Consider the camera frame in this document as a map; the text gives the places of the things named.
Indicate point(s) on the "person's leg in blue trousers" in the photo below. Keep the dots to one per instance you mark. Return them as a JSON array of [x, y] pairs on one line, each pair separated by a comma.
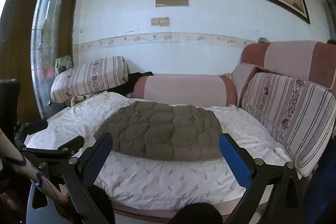
[[323, 187]]

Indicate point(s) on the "white floral quilt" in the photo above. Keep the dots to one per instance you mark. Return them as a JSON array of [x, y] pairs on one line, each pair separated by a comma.
[[157, 179]]

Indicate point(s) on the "black cloth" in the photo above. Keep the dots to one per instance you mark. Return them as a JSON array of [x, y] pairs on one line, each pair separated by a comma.
[[131, 82]]

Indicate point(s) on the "olive puffer jacket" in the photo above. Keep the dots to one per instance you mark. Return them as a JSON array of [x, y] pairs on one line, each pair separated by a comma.
[[162, 129]]

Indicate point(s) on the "striped floral back cushion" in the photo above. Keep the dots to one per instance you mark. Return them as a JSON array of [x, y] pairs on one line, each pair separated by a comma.
[[288, 108]]

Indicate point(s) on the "floral bag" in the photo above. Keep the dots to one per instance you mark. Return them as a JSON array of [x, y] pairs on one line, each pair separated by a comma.
[[63, 64]]

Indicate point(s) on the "small grey object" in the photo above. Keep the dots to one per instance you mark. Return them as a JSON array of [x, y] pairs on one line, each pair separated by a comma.
[[263, 40]]

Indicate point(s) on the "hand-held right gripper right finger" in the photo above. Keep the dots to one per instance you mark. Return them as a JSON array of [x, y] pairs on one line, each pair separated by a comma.
[[233, 158]]

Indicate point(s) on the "person's left forearm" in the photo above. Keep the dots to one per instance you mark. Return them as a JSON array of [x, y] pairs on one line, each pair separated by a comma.
[[26, 169]]

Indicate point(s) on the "pink sofa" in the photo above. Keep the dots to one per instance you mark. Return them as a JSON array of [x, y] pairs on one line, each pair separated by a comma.
[[288, 56]]

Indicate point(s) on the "beige wall switch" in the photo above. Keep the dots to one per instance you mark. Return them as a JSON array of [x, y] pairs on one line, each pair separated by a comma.
[[155, 21], [164, 22]]

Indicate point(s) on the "striped floral pillow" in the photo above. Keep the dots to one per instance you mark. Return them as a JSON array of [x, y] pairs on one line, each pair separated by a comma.
[[92, 77]]

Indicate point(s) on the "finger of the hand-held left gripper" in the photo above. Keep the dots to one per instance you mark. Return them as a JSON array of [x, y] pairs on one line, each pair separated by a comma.
[[72, 143], [36, 125]]

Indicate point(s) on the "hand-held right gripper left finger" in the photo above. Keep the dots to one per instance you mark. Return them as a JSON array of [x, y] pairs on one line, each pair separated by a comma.
[[99, 153]]

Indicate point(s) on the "wooden glass-paned door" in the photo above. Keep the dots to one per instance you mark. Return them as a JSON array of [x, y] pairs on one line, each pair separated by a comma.
[[15, 43]]

